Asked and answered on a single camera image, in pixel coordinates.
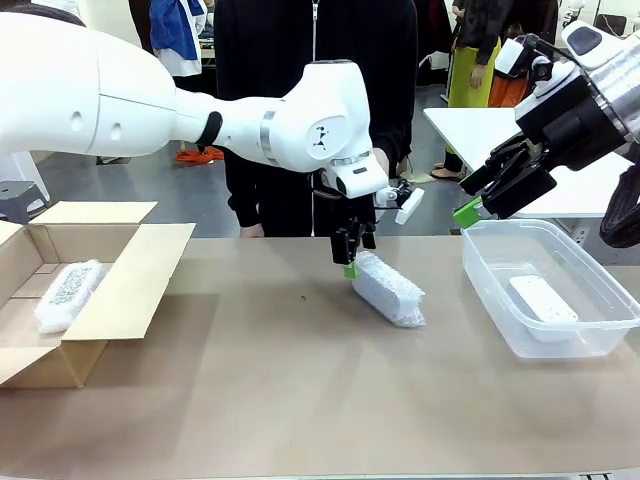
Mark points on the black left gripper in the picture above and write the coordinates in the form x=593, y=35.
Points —
x=357, y=210

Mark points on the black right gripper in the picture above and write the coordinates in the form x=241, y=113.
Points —
x=575, y=125

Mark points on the bubble-wrapped plain white clock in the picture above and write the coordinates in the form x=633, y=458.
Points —
x=385, y=292

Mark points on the unwrapped white clock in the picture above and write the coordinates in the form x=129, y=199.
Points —
x=542, y=300

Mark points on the bubble-wrapped clock with dark print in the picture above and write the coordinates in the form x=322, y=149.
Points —
x=67, y=295

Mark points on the person's right forearm black sleeve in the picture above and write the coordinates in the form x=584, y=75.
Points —
x=242, y=200

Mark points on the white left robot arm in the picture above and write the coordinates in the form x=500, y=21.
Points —
x=125, y=100

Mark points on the person's left hand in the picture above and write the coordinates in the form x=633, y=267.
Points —
x=384, y=161

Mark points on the person's right hand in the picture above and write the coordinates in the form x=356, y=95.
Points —
x=251, y=231

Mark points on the brown sandals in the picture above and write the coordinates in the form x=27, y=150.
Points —
x=445, y=173

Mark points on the person in orange trousers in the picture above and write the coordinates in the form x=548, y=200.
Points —
x=505, y=92

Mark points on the clear plastic container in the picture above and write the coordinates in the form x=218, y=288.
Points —
x=490, y=280

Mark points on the person in yellow apron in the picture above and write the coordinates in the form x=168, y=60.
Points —
x=467, y=75

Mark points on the orange cloth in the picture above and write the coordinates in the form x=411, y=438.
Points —
x=200, y=156

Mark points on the person in black zip hoodie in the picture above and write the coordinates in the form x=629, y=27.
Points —
x=280, y=50

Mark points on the open cardboard box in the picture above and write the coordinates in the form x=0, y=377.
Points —
x=125, y=280

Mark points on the person in blue white jacket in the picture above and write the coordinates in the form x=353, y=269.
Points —
x=175, y=30

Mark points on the grey plastic stool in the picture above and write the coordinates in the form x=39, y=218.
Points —
x=20, y=197

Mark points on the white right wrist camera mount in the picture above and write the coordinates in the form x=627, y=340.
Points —
x=512, y=55

